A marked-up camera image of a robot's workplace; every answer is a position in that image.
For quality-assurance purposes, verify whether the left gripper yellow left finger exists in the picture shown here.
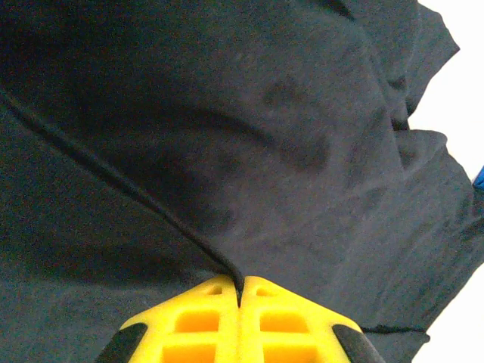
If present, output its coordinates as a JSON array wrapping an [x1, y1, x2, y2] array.
[[94, 275, 243, 363]]

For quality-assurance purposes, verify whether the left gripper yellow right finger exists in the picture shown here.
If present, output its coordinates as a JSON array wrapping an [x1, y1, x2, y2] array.
[[237, 275, 386, 363]]

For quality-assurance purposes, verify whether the black t-shirt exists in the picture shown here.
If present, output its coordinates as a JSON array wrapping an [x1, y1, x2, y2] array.
[[0, 0, 484, 363]]

